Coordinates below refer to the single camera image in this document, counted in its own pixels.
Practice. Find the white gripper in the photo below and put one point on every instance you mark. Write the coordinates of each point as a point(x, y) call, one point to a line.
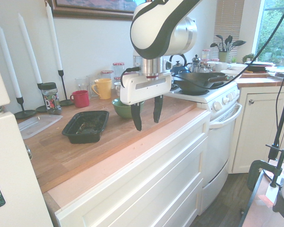
point(144, 88)

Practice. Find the green ceramic bowl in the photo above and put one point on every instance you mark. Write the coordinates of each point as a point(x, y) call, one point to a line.
point(123, 112)

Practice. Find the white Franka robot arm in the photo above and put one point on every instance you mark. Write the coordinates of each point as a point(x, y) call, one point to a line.
point(151, 26)

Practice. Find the white patterned mug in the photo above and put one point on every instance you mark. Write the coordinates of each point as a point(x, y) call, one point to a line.
point(117, 89)

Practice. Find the short jar red checkered lid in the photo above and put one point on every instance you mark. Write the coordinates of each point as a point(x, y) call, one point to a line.
point(107, 74)
point(117, 79)

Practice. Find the yellow mug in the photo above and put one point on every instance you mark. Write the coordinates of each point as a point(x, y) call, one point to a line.
point(103, 88)

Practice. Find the tall jar red checkered lid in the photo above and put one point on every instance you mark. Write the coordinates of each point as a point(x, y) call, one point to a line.
point(118, 69)

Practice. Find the black wok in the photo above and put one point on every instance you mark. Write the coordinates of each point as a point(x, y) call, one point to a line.
point(194, 82)

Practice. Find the blue kettle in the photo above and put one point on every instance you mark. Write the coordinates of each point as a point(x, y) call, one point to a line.
point(180, 67)

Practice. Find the clear glass mug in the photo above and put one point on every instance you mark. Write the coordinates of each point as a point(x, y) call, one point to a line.
point(81, 84)
point(91, 85)

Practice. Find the black plastic food tray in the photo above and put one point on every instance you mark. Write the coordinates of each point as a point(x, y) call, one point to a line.
point(85, 132)

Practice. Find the white drawer cabinet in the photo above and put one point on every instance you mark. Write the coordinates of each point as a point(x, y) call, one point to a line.
point(144, 179)

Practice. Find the red mug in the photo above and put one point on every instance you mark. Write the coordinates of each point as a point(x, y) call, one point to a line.
point(81, 99)

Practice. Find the glass french press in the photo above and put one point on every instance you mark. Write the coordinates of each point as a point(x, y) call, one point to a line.
point(196, 63)

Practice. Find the white stove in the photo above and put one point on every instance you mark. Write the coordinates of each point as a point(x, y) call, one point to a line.
point(217, 132)

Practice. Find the jar with red lid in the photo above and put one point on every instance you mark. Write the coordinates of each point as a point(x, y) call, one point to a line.
point(206, 55)

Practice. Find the white cup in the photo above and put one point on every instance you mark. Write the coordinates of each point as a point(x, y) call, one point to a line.
point(221, 66)

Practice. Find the wide white bowl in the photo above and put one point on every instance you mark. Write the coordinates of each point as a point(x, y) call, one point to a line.
point(229, 72)

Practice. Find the green utensil holder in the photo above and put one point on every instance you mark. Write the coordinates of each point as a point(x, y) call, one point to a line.
point(223, 57)

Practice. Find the black cooking spoon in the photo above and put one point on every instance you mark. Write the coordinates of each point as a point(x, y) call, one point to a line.
point(214, 45)
point(219, 39)
point(229, 40)

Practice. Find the spice jar with black lid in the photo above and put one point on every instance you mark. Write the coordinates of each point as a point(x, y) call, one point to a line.
point(50, 99)

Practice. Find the metal cabinet knob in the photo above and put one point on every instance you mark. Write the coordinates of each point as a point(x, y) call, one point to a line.
point(251, 102)

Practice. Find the white cabinet door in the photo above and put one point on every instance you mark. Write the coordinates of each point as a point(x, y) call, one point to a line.
point(255, 132)

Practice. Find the clear plastic lid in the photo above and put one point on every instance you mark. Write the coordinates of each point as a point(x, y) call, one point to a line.
point(35, 125)

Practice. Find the black spatula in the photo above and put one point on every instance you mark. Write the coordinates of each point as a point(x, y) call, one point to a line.
point(238, 43)

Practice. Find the small green plant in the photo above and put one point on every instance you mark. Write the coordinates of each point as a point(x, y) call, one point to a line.
point(248, 57)

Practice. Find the wooden framed picture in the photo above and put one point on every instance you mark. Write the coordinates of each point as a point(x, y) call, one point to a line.
point(90, 13)

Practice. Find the green C-clamp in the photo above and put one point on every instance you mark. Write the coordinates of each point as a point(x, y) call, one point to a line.
point(253, 172)

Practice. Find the window blind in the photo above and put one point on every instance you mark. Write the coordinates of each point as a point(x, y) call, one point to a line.
point(227, 21)

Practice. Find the black pan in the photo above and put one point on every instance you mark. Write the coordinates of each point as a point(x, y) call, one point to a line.
point(260, 66)

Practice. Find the black stand pole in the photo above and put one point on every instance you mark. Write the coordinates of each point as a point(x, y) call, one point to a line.
point(280, 127)

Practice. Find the robot mounting table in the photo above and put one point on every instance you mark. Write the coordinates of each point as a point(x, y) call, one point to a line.
point(255, 208)

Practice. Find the white refrigerator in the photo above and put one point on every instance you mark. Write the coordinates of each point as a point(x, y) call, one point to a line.
point(9, 165)

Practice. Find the window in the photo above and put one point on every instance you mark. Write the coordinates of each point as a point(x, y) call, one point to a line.
point(277, 30)

